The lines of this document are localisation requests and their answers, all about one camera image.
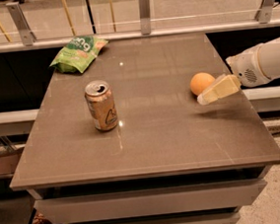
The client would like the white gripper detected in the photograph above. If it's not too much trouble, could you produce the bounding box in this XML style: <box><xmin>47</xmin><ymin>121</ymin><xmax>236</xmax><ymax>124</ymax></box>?
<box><xmin>197</xmin><ymin>44</ymin><xmax>271</xmax><ymax>105</ymax></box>

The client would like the orange fruit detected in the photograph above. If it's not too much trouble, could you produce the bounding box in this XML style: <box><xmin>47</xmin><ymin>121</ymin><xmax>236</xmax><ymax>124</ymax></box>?
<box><xmin>189</xmin><ymin>72</ymin><xmax>215</xmax><ymax>96</ymax></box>

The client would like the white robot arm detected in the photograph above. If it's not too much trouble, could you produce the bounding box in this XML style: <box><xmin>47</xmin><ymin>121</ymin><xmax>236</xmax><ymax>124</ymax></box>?
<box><xmin>197</xmin><ymin>37</ymin><xmax>280</xmax><ymax>105</ymax></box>

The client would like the green rice chip bag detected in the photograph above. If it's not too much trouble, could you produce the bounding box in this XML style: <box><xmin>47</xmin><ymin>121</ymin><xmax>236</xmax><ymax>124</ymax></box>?
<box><xmin>50</xmin><ymin>36</ymin><xmax>108</xmax><ymax>73</ymax></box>

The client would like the gold soda can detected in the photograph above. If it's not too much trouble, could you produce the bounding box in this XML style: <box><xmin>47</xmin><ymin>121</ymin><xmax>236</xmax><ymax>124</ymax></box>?
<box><xmin>85</xmin><ymin>80</ymin><xmax>118</xmax><ymax>131</ymax></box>

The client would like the upper white drawer front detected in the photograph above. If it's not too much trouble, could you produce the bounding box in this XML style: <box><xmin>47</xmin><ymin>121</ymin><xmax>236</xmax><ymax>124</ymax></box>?
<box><xmin>35</xmin><ymin>179</ymin><xmax>267</xmax><ymax>224</ymax></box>

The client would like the cardboard box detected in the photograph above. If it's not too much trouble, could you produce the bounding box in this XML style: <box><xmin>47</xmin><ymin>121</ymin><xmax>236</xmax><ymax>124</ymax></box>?
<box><xmin>0</xmin><ymin>148</ymin><xmax>24</xmax><ymax>177</ymax></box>

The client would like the right metal railing bracket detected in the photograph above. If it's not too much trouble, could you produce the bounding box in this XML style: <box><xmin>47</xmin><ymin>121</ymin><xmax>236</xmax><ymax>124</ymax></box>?
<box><xmin>254</xmin><ymin>0</ymin><xmax>276</xmax><ymax>24</ymax></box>

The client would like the metal railing bracket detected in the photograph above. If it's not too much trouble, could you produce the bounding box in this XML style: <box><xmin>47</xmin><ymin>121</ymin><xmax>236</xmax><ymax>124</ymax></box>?
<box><xmin>254</xmin><ymin>0</ymin><xmax>276</xmax><ymax>24</ymax></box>
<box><xmin>138</xmin><ymin>0</ymin><xmax>151</xmax><ymax>36</ymax></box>
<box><xmin>6</xmin><ymin>2</ymin><xmax>36</xmax><ymax>46</ymax></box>

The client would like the middle metal railing bracket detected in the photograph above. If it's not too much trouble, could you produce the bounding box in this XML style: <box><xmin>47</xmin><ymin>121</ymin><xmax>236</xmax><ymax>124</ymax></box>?
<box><xmin>138</xmin><ymin>0</ymin><xmax>151</xmax><ymax>36</ymax></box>

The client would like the left metal railing bracket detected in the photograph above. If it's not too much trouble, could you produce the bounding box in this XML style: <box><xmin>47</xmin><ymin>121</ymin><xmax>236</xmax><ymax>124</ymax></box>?
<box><xmin>6</xmin><ymin>2</ymin><xmax>36</xmax><ymax>46</ymax></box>

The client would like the horizontal metal rail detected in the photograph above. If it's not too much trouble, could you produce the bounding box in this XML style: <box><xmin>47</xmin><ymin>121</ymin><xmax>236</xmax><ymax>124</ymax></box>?
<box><xmin>0</xmin><ymin>18</ymin><xmax>280</xmax><ymax>53</ymax></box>

